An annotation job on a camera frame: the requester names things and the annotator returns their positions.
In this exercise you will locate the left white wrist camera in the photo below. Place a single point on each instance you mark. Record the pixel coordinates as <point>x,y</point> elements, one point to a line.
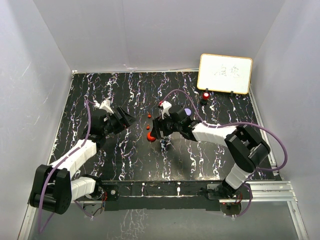
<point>105,105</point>

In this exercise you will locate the aluminium frame rail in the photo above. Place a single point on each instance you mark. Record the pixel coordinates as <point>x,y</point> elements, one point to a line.
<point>263,210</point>

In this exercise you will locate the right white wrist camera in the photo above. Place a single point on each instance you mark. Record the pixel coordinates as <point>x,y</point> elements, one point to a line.
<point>164,106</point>

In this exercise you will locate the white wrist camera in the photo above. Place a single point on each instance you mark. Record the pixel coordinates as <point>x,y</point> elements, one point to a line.
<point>164,106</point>
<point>105,105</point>

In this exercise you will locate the red emergency stop button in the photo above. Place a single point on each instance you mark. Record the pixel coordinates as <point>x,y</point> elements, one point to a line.
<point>205,98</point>

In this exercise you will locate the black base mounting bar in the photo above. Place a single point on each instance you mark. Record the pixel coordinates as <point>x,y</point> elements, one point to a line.
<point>160,195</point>

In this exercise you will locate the red round disc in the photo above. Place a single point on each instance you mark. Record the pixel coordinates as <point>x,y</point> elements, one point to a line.
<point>150,138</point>

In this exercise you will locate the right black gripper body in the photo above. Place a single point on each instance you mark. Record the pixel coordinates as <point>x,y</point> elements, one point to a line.
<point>168,126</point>

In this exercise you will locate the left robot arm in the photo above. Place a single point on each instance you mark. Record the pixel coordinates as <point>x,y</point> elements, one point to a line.
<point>53,188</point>

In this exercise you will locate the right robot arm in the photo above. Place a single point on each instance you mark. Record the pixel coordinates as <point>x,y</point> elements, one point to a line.
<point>245,145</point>

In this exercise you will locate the white board with frame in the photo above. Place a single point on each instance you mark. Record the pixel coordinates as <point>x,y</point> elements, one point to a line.
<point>226,74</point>

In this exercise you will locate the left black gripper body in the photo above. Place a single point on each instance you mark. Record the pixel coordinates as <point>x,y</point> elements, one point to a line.
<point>114,124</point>

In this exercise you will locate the purple earbud charging case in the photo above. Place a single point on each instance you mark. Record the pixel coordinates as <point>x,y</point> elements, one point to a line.
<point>188,111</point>

